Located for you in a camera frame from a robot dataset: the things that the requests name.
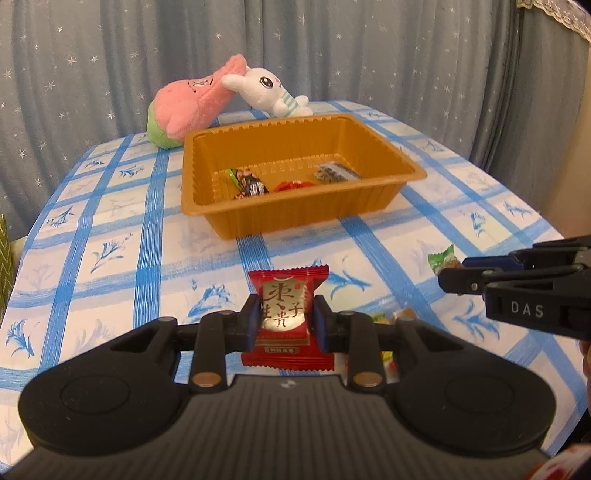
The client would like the orange plastic tray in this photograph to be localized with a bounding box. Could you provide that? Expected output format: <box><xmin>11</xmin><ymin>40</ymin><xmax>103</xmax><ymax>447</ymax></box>
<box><xmin>181</xmin><ymin>113</ymin><xmax>428</xmax><ymax>240</ymax></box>

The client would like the green black snack packet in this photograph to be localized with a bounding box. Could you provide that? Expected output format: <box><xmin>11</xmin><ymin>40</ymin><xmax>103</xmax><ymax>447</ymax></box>
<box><xmin>226</xmin><ymin>167</ymin><xmax>269</xmax><ymax>200</ymax></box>

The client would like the blue checked floral tablecloth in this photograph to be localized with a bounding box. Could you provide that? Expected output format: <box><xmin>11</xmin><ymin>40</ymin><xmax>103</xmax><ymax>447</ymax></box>
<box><xmin>0</xmin><ymin>99</ymin><xmax>591</xmax><ymax>462</ymax></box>

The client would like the green zigzag cushion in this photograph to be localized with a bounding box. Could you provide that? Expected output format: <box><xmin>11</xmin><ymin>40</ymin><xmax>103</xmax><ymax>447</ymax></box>
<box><xmin>0</xmin><ymin>213</ymin><xmax>19</xmax><ymax>324</ymax></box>

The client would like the clear dark snack packet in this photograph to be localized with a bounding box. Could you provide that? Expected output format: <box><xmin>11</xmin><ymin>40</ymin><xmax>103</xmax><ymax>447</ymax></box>
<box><xmin>315</xmin><ymin>163</ymin><xmax>362</xmax><ymax>184</ymax></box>

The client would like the light green sofa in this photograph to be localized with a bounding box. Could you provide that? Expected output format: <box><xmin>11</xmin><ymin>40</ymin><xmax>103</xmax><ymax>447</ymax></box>
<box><xmin>9</xmin><ymin>236</ymin><xmax>32</xmax><ymax>261</ymax></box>

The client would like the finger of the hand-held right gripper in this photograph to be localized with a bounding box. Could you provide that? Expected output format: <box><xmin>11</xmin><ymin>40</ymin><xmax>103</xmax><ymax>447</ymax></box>
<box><xmin>437</xmin><ymin>266</ymin><xmax>514</xmax><ymax>296</ymax></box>
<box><xmin>462</xmin><ymin>235</ymin><xmax>591</xmax><ymax>274</ymax></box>

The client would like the red snack packet gold label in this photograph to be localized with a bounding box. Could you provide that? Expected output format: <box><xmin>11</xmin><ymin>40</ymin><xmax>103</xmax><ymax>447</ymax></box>
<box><xmin>240</xmin><ymin>265</ymin><xmax>334</xmax><ymax>373</ymax></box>

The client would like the pink plush toy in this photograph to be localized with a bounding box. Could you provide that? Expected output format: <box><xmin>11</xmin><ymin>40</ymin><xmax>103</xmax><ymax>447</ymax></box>
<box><xmin>147</xmin><ymin>54</ymin><xmax>250</xmax><ymax>150</ymax></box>

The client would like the clear candy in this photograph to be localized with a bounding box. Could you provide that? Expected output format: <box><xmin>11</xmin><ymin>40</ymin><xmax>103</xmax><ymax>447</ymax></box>
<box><xmin>373</xmin><ymin>309</ymin><xmax>417</xmax><ymax>325</ymax></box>

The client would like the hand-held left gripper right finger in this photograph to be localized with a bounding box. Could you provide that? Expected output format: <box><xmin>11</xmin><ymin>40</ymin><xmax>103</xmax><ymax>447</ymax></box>
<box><xmin>314</xmin><ymin>295</ymin><xmax>467</xmax><ymax>394</ymax></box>

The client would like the red white printed cloth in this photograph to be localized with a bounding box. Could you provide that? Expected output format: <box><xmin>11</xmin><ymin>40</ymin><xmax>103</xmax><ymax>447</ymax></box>
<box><xmin>526</xmin><ymin>444</ymin><xmax>591</xmax><ymax>480</ymax></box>

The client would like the lace-trimmed grey curtain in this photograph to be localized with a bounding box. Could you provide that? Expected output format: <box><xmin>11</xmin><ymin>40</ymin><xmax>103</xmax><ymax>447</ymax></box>
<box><xmin>468</xmin><ymin>0</ymin><xmax>591</xmax><ymax>238</ymax></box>

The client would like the green yellow snack packet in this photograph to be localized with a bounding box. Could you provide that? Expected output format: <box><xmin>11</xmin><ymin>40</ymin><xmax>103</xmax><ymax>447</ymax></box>
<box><xmin>427</xmin><ymin>244</ymin><xmax>463</xmax><ymax>277</ymax></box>

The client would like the grey star-print curtain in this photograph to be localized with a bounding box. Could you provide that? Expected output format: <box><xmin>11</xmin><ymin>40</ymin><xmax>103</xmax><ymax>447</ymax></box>
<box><xmin>0</xmin><ymin>0</ymin><xmax>532</xmax><ymax>241</ymax></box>

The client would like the red snack packet dark label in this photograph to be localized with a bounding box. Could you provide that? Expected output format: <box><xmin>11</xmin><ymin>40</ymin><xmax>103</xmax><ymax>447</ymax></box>
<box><xmin>272</xmin><ymin>180</ymin><xmax>316</xmax><ymax>193</ymax></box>

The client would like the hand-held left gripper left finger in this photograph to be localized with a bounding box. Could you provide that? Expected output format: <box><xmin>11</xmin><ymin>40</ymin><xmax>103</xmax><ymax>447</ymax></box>
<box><xmin>110</xmin><ymin>293</ymin><xmax>262</xmax><ymax>394</ymax></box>

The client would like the white bunny plush toy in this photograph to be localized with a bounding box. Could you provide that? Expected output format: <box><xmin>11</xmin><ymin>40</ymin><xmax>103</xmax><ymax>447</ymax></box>
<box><xmin>221</xmin><ymin>66</ymin><xmax>314</xmax><ymax>119</ymax></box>

